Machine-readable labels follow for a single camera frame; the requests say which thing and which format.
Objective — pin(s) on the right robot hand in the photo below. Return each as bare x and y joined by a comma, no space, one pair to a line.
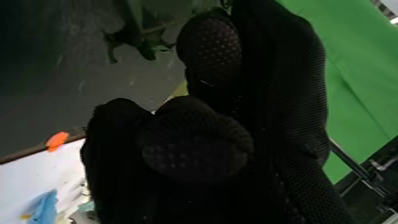
255,133

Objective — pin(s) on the black backdrop stand legs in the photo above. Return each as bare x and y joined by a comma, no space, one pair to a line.
370,180

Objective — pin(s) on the dark mat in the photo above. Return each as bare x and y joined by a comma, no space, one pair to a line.
59,76

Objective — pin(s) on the white sheet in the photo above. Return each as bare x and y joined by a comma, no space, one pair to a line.
36,180

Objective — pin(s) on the blue flower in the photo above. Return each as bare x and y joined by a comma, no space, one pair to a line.
45,208

